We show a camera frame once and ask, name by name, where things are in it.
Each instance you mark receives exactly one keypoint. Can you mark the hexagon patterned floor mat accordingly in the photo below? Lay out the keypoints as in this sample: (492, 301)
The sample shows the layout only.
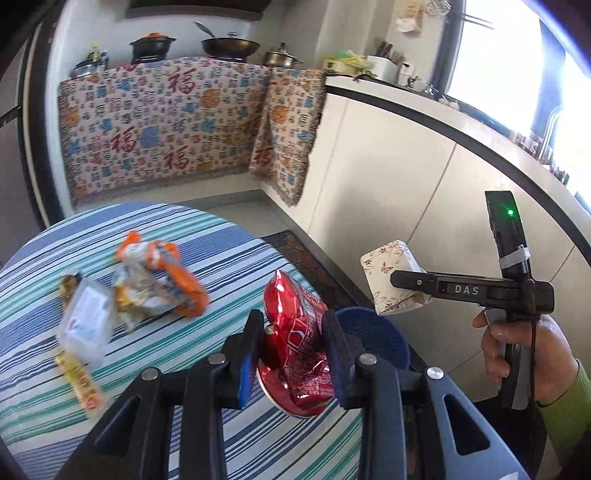
(304, 258)

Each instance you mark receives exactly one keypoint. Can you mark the steel faucet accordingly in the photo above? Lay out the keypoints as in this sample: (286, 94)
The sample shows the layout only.
(551, 129)

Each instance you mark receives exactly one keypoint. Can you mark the black range hood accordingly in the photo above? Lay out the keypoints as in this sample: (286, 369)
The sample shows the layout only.
(198, 7)

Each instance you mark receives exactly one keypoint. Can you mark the small floral cloth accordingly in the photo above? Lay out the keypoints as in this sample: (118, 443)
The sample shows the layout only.
(288, 134)

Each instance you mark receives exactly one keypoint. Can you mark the grey refrigerator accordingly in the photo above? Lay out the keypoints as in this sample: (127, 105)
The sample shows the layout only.
(11, 152)

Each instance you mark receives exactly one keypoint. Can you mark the large floral cloth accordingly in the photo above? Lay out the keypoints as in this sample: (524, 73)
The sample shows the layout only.
(157, 134)

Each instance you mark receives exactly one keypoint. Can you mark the clear plastic bag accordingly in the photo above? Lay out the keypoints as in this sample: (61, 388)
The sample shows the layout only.
(87, 318)

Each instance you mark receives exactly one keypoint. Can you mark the hanging paper bag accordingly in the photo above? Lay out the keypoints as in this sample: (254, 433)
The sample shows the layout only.
(410, 16)

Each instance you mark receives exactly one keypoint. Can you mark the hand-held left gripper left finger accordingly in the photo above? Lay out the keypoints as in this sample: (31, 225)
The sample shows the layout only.
(247, 369)

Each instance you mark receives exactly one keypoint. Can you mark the black pot with orange lid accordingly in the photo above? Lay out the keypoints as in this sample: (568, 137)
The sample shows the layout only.
(152, 46)

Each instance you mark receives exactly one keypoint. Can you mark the row of small jars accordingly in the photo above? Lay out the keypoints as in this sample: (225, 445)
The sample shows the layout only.
(531, 145)

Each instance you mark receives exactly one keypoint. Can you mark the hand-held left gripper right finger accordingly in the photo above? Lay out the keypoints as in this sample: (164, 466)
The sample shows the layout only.
(333, 364)

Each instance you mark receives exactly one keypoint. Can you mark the window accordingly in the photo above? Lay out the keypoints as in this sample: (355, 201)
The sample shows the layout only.
(508, 69)

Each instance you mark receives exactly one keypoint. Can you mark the striped tablecloth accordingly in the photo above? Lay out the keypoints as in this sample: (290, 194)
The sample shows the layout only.
(231, 258)

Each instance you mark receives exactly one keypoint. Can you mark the steel pot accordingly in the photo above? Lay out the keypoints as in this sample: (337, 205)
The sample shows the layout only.
(279, 57)

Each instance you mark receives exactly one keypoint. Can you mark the wok with lid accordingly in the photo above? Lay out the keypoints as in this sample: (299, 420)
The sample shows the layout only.
(228, 44)

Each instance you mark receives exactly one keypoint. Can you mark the blue trash bin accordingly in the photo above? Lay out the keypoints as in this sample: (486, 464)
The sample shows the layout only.
(374, 332)

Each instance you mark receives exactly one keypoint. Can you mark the white knife block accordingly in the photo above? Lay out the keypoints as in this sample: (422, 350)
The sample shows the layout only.
(383, 64)

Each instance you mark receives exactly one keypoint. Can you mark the yellow snack packet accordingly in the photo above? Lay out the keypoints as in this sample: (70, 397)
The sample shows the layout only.
(81, 378)

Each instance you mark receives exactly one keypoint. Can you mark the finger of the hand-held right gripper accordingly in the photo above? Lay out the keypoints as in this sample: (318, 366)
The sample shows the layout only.
(411, 280)

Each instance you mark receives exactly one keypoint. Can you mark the yellow green plastic bags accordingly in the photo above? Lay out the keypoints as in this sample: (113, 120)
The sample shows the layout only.
(344, 62)

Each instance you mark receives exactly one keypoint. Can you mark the person's right hand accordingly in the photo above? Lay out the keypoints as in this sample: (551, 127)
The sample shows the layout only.
(554, 360)

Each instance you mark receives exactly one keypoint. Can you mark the person's right forearm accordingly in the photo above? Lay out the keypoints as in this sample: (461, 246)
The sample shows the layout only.
(565, 401)

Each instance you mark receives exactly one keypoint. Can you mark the floral tissue box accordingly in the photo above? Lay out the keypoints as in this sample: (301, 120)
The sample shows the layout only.
(392, 258)

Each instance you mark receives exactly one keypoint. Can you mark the orange and white snack bag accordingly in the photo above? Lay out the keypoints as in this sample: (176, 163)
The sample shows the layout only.
(157, 277)

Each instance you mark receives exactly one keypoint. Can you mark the white kitchen counter cabinet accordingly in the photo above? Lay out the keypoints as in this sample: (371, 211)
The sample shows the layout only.
(415, 184)

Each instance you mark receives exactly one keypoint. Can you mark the red foil snack bag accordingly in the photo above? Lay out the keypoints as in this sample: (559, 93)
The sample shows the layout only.
(295, 350)

